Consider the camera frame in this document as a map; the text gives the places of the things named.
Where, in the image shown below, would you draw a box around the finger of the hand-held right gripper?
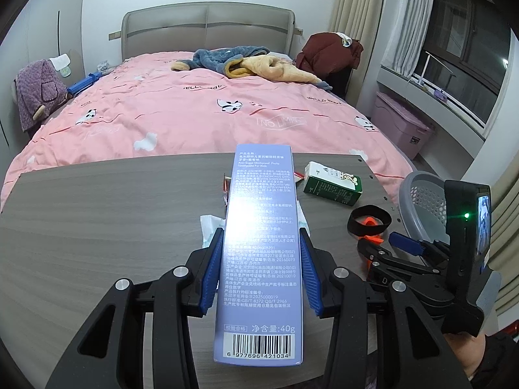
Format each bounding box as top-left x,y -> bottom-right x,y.
389,232 -> 449,261
357,240 -> 447,289

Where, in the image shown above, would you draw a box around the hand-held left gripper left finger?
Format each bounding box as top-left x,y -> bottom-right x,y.
45,228 -> 225,389

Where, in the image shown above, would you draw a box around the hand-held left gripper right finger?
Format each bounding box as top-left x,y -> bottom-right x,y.
300,230 -> 467,389

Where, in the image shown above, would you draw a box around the grey perforated plastic basket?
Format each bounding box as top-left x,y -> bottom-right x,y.
399,171 -> 451,248

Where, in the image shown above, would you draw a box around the purple toothpaste box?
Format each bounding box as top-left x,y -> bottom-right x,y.
213,144 -> 305,365

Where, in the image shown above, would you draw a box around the person's right forearm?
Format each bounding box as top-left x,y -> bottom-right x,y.
466,320 -> 519,389

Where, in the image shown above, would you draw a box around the person's right hand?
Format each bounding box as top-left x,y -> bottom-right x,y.
443,332 -> 493,379

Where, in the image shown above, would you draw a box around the orange plastic scissors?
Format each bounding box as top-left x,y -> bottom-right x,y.
362,217 -> 386,270

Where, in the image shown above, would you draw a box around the light blue wipes packet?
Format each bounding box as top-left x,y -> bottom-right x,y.
200,205 -> 309,248

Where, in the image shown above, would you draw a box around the green white milk carton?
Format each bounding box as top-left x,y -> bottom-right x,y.
303,161 -> 363,207

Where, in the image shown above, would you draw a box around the cream red snack packet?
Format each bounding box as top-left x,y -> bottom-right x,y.
221,169 -> 308,208

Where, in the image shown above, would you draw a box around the pink storage box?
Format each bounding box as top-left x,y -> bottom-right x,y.
372,91 -> 434,160

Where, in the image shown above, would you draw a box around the pink bed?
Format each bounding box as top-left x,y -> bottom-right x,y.
0,51 -> 414,211

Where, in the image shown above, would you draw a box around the black chair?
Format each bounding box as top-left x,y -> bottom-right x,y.
324,67 -> 353,100

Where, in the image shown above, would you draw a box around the white thin rod stand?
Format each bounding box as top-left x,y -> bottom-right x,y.
419,51 -> 449,86

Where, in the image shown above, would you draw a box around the brown jacket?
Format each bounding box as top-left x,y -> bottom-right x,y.
296,32 -> 363,76

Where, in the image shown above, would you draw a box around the blue and yellow clothes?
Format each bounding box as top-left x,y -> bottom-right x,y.
170,54 -> 325,86

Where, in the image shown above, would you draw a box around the blue plush robe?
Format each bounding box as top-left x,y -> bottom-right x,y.
194,45 -> 264,76

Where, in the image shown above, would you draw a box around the dark window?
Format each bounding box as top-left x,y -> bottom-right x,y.
422,0 -> 515,130

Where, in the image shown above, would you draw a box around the blue plastic toy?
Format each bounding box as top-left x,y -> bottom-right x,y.
67,71 -> 102,96

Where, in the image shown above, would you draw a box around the cream window curtain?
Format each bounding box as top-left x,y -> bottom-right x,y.
328,0 -> 434,90

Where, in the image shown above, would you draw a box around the grey padded bed headboard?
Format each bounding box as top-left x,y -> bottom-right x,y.
122,4 -> 296,61

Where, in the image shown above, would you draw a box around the purple plush robe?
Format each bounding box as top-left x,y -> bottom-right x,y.
15,60 -> 67,132

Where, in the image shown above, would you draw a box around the small white cloth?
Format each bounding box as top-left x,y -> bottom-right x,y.
48,54 -> 73,77

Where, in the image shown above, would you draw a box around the white wardrobe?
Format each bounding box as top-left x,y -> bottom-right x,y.
0,0 -> 88,147

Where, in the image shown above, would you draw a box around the black strap band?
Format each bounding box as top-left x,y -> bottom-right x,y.
348,206 -> 392,241

